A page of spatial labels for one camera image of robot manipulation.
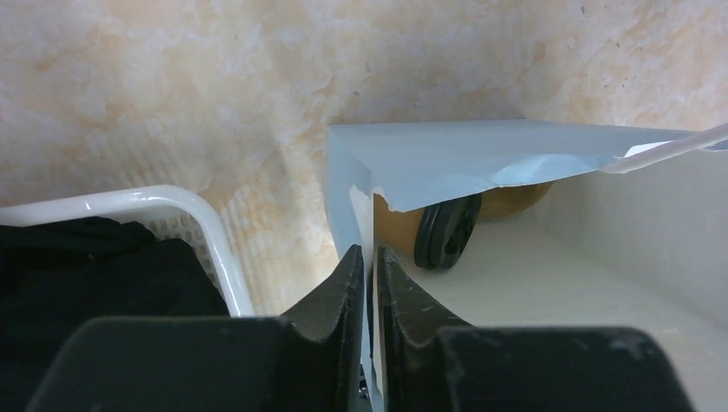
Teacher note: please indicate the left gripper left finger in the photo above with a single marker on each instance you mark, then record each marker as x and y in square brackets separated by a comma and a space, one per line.
[307, 359]

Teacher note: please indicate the light blue paper bag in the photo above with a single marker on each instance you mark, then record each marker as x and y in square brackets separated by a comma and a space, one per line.
[633, 232]

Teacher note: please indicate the black cloth in basket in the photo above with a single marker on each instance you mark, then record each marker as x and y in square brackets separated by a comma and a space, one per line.
[57, 276]

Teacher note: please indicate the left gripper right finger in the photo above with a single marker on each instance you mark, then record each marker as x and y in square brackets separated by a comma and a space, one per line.
[433, 360]

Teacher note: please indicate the clear plastic basket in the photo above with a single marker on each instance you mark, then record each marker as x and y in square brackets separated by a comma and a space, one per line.
[169, 212]

